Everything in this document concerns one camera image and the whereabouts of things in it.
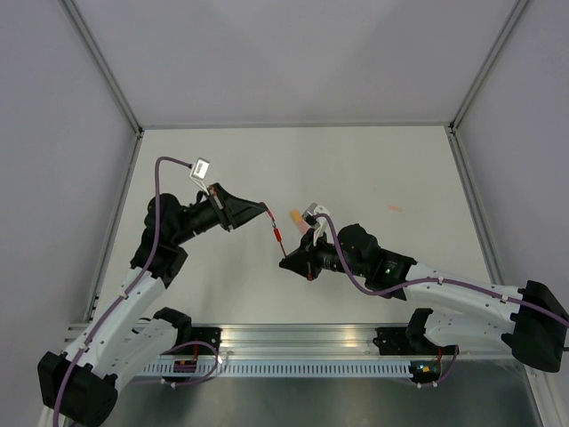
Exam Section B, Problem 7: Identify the white slotted cable duct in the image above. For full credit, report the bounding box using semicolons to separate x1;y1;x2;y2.
138;358;412;378

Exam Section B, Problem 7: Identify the red thin pen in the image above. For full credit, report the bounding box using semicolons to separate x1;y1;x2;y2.
272;224;287;258

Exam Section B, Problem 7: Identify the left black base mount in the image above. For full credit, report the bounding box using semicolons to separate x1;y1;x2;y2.
190;326;222;357

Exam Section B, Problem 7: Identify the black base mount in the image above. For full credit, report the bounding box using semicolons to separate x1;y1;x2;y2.
190;326;222;357
373;326;454;356

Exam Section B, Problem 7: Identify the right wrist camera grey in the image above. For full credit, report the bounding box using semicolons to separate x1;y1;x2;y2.
302;203;330;246

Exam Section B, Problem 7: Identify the aluminium frame left post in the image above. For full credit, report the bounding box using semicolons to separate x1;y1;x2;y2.
59;0;143;138

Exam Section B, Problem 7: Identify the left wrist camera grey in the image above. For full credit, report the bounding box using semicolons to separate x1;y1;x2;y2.
190;157;211;181

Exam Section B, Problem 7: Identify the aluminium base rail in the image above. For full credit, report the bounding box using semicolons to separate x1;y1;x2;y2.
66;322;546;359

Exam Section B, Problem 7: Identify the aluminium frame post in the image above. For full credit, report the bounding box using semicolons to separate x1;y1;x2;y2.
448;0;531;133
59;0;143;138

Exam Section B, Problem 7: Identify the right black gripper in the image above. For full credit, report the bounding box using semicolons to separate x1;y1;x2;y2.
280;227;367;281

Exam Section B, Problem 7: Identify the aluminium frame right post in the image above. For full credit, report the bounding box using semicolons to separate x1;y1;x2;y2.
448;0;531;133

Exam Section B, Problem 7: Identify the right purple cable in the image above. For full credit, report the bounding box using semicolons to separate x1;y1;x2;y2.
310;213;569;330

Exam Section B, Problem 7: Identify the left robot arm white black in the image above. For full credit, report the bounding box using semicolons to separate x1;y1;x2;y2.
37;183;267;426

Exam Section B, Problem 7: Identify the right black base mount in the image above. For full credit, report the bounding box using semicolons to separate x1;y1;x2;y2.
373;326;454;356

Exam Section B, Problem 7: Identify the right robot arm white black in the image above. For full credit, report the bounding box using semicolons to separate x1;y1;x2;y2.
279;224;568;373

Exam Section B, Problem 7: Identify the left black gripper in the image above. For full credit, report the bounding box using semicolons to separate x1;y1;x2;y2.
172;182;267;246

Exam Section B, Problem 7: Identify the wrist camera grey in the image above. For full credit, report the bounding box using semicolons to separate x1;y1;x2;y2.
302;203;330;246
190;157;211;181

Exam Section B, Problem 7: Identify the small red pen cap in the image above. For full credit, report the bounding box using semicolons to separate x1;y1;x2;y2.
260;202;276;223

